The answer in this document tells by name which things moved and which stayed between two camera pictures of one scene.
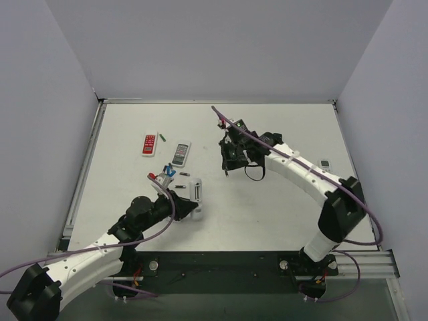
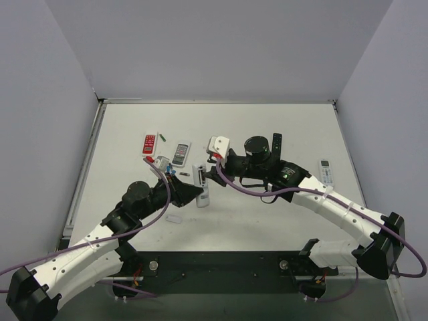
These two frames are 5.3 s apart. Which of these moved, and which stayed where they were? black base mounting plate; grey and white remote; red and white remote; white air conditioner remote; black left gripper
Moved: black left gripper
Stayed: red and white remote; white air conditioner remote; grey and white remote; black base mounting plate
